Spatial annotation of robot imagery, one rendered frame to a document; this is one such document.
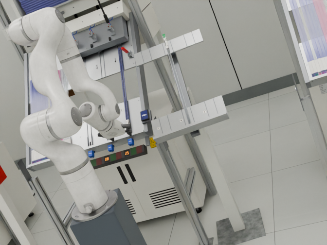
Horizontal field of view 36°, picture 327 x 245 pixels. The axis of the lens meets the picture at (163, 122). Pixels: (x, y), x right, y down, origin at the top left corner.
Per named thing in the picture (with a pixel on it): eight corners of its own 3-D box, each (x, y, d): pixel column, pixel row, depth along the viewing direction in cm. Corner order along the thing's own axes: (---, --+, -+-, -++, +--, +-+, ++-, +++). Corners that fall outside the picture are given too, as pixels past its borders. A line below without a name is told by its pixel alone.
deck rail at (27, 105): (36, 170, 266) (29, 167, 260) (33, 171, 266) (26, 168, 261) (33, 57, 296) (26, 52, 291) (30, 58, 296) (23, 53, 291)
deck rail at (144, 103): (153, 135, 245) (148, 131, 240) (149, 136, 246) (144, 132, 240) (136, 17, 275) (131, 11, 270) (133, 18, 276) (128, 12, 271)
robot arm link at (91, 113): (110, 109, 218) (92, 115, 221) (95, 97, 207) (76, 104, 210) (112, 127, 215) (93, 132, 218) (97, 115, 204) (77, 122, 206)
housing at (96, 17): (135, 25, 275) (123, 11, 263) (59, 54, 290) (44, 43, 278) (133, 13, 278) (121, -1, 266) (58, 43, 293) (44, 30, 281)
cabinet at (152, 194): (207, 215, 292) (167, 122, 271) (101, 240, 313) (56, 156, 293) (215, 161, 350) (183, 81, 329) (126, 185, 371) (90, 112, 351)
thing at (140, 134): (149, 136, 246) (143, 131, 239) (36, 170, 265) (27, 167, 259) (149, 134, 246) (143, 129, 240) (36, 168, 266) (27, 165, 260)
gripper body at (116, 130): (94, 133, 220) (106, 142, 230) (115, 127, 217) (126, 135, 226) (93, 118, 223) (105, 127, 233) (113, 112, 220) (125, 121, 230)
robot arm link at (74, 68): (98, 46, 208) (124, 113, 215) (64, 59, 213) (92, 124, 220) (90, 50, 200) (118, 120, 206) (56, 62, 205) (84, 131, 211)
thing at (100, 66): (140, 69, 262) (136, 65, 257) (34, 106, 282) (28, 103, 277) (133, 18, 276) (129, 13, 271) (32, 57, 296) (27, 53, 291)
